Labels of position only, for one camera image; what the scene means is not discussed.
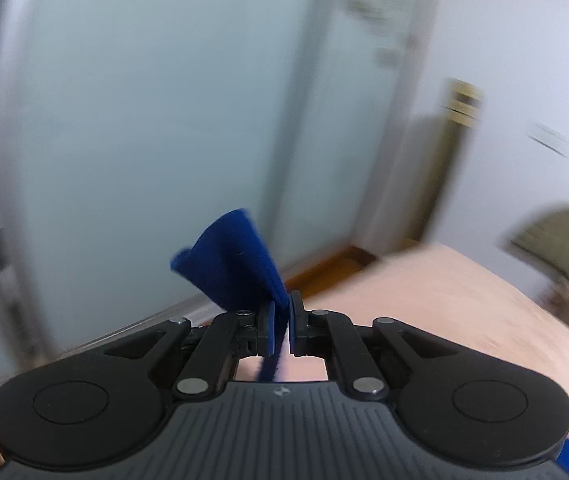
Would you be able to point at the blue knit garment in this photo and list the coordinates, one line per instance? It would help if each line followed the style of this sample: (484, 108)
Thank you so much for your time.
(234, 265)

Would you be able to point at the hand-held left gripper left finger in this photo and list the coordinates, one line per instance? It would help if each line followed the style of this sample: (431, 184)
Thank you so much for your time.
(267, 332)

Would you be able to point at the brass door fitting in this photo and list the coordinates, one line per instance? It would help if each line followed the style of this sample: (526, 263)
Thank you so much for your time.
(463, 101)

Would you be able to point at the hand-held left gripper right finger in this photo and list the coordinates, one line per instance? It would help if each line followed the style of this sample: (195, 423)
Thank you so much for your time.
(295, 325)

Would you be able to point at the frosted glass sliding door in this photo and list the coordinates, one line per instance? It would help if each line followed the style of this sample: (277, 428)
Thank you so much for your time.
(164, 125)

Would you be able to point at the olive padded headboard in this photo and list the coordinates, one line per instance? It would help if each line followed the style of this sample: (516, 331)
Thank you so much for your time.
(559, 240)

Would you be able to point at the white wall socket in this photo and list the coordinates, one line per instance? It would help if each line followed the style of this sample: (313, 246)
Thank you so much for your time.
(547, 139)

